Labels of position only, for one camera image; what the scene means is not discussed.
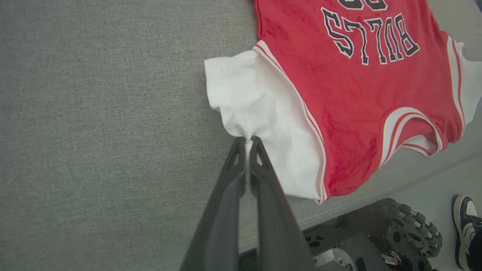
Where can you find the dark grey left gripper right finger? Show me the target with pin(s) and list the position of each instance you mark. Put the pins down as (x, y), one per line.
(275, 226)

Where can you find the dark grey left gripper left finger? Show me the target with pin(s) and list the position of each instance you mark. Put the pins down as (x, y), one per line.
(222, 210)

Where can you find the red and white basketball jersey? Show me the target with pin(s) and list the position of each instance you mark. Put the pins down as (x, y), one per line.
(339, 94)

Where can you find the black robot wheeled base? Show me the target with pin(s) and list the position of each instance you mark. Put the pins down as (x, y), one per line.
(339, 237)

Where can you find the black mecanum wheel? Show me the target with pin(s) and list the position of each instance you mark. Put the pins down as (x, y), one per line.
(418, 229)

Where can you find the black and white sneaker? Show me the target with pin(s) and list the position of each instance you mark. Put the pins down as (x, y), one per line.
(465, 222)

